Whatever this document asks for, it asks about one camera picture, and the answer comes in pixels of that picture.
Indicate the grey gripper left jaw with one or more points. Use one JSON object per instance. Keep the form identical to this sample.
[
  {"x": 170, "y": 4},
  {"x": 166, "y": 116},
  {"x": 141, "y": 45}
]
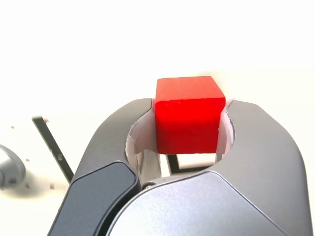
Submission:
[{"x": 98, "y": 172}]

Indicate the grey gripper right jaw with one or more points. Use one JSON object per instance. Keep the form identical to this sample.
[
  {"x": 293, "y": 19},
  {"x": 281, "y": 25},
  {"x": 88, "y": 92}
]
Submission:
[{"x": 246, "y": 196}]

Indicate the red cube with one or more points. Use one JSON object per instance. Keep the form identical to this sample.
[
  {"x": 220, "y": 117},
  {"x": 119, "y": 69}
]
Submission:
[{"x": 189, "y": 123}]

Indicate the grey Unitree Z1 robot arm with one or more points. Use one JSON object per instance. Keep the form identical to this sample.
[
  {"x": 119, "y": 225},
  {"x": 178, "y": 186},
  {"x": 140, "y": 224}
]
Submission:
[{"x": 9, "y": 167}]

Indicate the black tape square outline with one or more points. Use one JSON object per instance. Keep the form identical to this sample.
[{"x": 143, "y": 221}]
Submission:
[{"x": 172, "y": 164}]

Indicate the black tape strip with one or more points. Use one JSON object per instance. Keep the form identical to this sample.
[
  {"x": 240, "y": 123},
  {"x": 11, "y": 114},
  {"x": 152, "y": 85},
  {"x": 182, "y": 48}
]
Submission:
[{"x": 53, "y": 147}]

